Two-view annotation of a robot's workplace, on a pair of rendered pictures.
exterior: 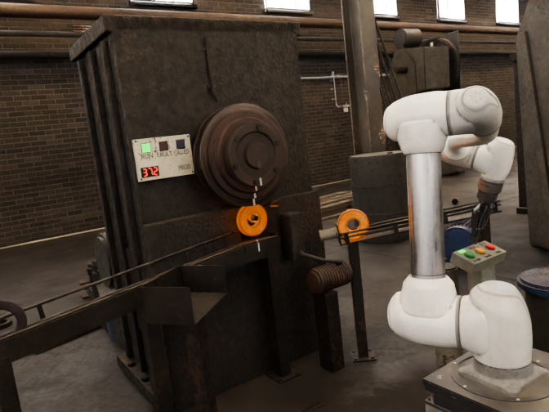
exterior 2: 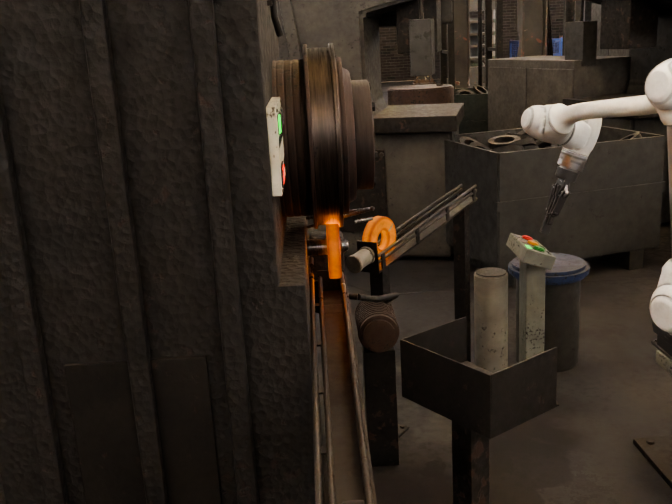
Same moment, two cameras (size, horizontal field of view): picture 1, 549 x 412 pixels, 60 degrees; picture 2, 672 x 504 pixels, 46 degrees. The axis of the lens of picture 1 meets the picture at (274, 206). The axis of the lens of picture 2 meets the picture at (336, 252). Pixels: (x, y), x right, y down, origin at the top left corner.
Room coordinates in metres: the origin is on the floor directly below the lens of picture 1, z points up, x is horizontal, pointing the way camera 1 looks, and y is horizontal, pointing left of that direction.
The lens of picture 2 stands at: (1.13, 1.85, 1.37)
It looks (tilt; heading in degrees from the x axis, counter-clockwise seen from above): 15 degrees down; 302
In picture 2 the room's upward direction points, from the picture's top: 3 degrees counter-clockwise
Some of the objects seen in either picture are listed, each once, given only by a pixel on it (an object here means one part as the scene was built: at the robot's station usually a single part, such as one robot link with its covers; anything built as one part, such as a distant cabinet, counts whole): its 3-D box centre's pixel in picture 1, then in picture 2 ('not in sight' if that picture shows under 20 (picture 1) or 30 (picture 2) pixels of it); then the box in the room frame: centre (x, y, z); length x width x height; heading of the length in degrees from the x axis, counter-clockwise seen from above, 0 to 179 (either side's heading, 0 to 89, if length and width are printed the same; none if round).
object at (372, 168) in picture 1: (381, 195); not in sight; (4.92, -1.11, 0.45); 0.59 x 0.59 x 0.89
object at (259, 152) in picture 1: (254, 154); (362, 135); (2.15, 0.06, 1.11); 0.28 x 0.06 x 0.28; 123
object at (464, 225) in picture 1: (466, 239); not in sight; (3.82, -1.53, 0.17); 0.57 x 0.31 x 0.34; 143
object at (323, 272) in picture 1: (333, 315); (378, 381); (2.30, -0.23, 0.27); 0.22 x 0.13 x 0.53; 123
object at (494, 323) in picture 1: (496, 320); not in sight; (1.31, -0.60, 0.60); 0.18 x 0.16 x 0.22; 60
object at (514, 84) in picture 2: not in sight; (552, 130); (2.96, -4.32, 0.55); 1.10 x 0.53 x 1.10; 143
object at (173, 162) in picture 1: (164, 157); (277, 143); (2.14, 0.46, 1.15); 0.26 x 0.02 x 0.18; 123
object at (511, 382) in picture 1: (506, 363); not in sight; (1.32, -0.62, 0.46); 0.22 x 0.18 x 0.06; 122
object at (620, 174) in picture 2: not in sight; (542, 196); (2.51, -2.64, 0.39); 1.03 x 0.83 x 0.77; 48
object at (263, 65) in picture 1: (208, 200); (168, 235); (2.59, 0.35, 0.88); 1.08 x 0.73 x 1.76; 123
